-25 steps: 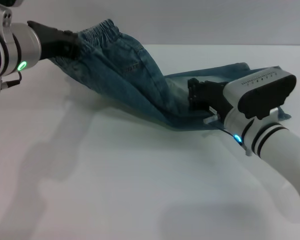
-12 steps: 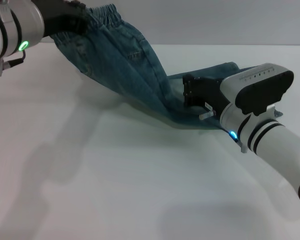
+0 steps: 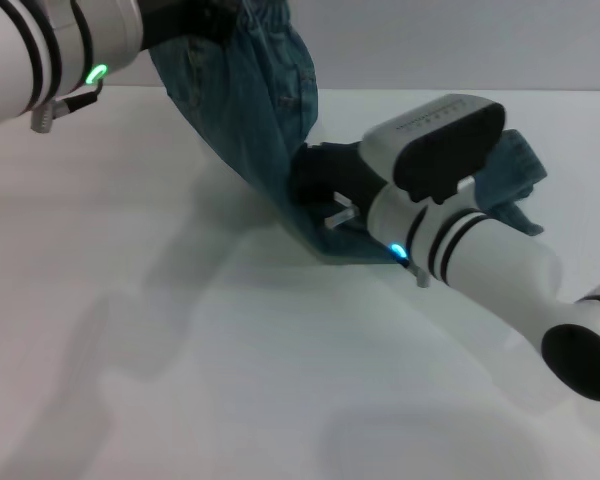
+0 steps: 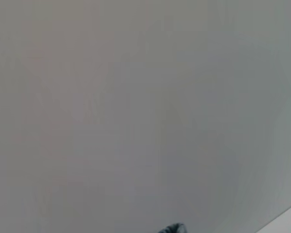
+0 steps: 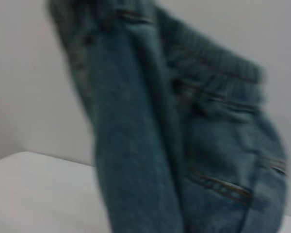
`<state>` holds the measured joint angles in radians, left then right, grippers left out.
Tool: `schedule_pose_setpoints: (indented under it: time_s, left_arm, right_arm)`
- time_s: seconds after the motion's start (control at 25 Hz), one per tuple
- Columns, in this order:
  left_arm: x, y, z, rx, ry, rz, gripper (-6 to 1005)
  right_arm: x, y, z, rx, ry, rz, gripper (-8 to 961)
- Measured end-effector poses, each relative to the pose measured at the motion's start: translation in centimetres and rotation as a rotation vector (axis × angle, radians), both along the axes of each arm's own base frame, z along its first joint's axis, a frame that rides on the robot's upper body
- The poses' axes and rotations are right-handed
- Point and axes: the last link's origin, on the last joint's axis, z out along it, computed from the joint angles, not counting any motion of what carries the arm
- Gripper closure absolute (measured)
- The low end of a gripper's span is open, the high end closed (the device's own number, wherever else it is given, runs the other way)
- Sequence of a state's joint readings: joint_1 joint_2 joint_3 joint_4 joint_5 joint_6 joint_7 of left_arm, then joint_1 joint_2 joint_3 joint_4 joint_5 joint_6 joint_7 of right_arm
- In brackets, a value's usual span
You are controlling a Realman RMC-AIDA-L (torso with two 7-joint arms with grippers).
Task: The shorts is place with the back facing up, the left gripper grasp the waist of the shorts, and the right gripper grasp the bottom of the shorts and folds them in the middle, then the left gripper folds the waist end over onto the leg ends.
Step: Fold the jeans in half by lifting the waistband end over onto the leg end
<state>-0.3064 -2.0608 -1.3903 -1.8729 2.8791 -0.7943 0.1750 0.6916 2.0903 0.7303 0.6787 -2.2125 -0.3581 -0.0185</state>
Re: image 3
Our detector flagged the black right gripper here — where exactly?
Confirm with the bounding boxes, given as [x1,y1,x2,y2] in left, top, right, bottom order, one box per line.
[288,141,387,214]

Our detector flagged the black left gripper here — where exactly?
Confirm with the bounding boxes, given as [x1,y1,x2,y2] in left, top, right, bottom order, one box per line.
[135,0,242,52]

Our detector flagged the blue denim shorts with cartoon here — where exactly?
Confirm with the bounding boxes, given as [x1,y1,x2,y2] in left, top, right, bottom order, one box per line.
[148,0,549,267]

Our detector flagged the silver plug on right gripper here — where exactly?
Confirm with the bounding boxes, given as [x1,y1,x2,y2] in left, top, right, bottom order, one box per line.
[323,191,362,232]

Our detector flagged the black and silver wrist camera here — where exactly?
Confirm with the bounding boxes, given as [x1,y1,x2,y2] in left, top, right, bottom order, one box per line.
[361,93,509,205]

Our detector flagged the black cable with silver connector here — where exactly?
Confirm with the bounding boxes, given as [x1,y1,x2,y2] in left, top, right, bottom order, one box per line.
[398,256,432,290]
[29,78,104,134]

